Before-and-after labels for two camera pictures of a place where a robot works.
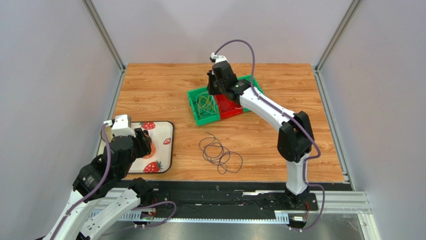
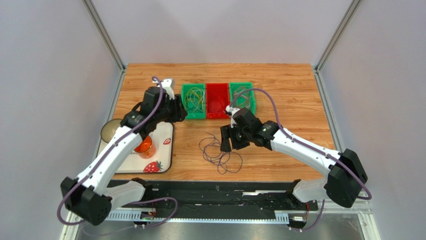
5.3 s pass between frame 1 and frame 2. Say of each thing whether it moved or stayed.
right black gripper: moved
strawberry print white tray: stayed
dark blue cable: stayed
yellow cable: moved
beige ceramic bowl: stayed
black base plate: stayed
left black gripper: moved
